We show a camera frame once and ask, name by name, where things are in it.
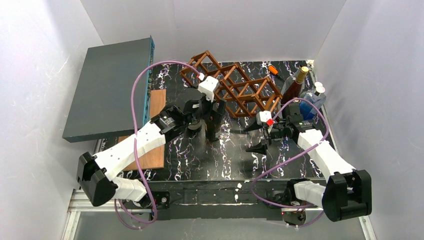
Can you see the brown wooden wine rack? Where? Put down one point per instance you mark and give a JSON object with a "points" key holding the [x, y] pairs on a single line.
{"points": [[244, 95]]}

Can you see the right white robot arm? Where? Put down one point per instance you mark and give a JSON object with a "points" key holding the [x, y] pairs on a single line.
{"points": [[348, 191]]}

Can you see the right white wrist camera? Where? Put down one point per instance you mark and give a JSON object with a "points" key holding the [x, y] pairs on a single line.
{"points": [[264, 119]]}

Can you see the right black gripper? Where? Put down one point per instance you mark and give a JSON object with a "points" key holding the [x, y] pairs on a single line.
{"points": [[268, 133]]}

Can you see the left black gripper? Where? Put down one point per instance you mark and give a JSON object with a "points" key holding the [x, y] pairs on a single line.
{"points": [[208, 108]]}

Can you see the dark bottle gold cap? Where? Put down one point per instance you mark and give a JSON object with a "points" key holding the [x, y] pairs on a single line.
{"points": [[296, 87]]}

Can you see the clear bottle white neck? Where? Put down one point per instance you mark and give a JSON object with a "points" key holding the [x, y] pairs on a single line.
{"points": [[317, 88]]}

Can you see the brown wooden board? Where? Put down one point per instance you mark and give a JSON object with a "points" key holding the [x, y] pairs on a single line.
{"points": [[155, 158]]}

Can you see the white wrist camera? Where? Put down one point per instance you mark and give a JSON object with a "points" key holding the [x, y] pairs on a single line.
{"points": [[264, 119], [208, 85]]}

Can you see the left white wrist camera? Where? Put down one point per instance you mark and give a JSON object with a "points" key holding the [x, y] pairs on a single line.
{"points": [[208, 85]]}

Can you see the dark grey box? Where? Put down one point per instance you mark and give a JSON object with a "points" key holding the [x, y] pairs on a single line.
{"points": [[101, 105]]}

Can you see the dark bottle silver cap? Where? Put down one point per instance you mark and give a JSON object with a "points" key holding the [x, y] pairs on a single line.
{"points": [[196, 125]]}

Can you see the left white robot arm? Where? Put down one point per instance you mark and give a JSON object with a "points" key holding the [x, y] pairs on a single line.
{"points": [[97, 174]]}

